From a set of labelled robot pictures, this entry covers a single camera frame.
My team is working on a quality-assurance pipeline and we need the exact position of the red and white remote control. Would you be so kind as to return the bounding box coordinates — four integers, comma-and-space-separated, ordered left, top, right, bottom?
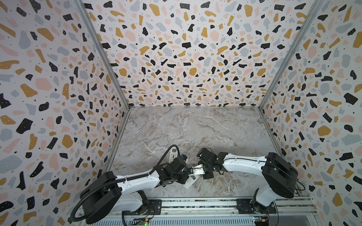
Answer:
184, 175, 199, 189

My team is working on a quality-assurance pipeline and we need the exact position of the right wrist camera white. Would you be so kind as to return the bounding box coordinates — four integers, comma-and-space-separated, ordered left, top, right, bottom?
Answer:
189, 164, 205, 175

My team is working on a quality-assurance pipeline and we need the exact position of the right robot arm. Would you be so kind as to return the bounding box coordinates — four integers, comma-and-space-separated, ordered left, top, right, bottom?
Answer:
197, 148, 298, 213

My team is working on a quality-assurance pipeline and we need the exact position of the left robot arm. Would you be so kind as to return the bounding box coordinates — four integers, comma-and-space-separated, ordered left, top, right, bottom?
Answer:
69, 155, 194, 224

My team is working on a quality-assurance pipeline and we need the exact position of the aluminium mounting rail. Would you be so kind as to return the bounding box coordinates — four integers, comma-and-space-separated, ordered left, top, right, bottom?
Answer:
79, 196, 320, 226

